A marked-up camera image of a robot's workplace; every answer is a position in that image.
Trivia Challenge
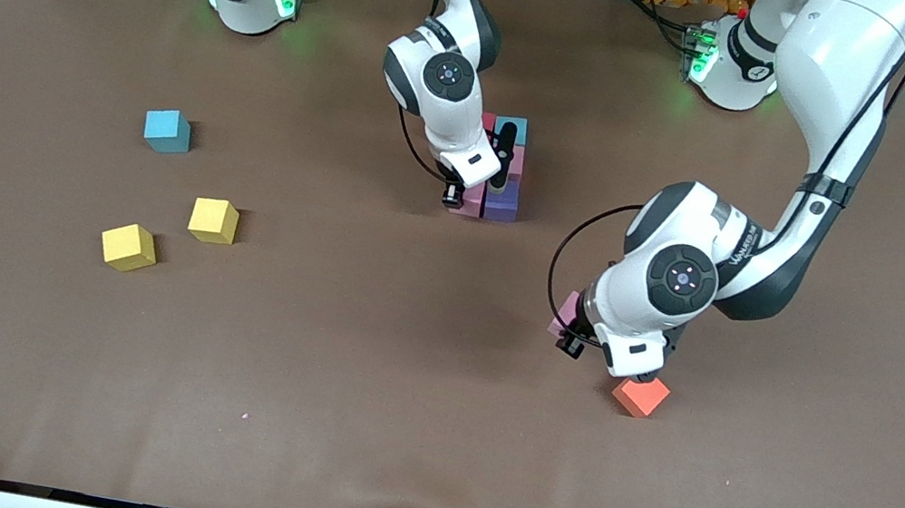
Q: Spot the purple foam cube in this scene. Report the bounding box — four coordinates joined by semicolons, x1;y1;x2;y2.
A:
481;186;522;226

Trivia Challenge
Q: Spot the light blue foam cube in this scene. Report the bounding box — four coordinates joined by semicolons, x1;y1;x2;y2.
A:
491;112;531;151

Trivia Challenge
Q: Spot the orange foam cube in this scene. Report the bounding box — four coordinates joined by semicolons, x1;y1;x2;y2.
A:
608;369;674;423

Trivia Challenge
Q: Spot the yellow foam cube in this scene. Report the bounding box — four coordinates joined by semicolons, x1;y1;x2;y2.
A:
186;194;243;248
95;218;163;278

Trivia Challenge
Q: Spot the dark teal foam cube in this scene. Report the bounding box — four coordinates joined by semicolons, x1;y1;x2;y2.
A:
140;105;197;158

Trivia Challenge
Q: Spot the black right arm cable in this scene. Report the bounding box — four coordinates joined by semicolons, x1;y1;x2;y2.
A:
384;103;461;188

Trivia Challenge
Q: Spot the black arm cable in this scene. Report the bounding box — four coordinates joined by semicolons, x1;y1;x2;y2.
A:
540;191;646;343
384;103;461;188

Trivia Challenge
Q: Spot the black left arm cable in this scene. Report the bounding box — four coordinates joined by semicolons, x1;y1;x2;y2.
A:
540;191;646;343

